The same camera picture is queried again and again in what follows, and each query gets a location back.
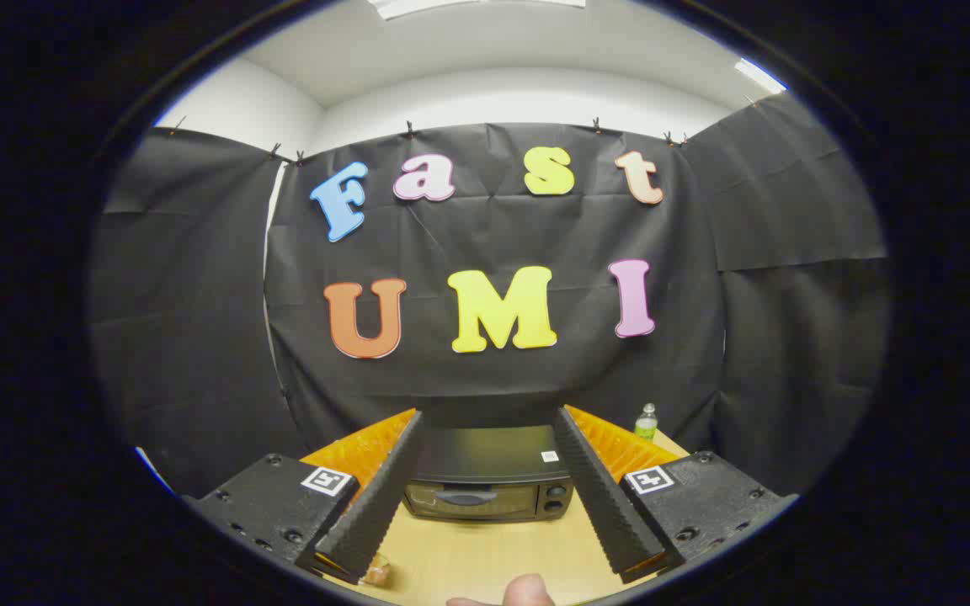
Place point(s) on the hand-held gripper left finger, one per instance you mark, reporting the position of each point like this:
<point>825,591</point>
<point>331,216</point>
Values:
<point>380,497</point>

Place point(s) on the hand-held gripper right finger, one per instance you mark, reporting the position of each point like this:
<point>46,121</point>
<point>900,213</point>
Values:
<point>599,497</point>

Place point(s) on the white bread sandwich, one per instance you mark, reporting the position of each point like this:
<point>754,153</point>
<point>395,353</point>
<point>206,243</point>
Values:
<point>377,574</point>

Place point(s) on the black toaster oven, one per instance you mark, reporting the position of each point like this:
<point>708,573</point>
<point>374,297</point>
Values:
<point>485,454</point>

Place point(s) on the green drink bottle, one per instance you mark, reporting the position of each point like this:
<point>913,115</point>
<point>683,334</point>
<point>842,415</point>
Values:
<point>646,425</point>

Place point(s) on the ceiling light panel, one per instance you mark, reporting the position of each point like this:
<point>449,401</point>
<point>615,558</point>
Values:
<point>477,5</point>
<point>759,76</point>

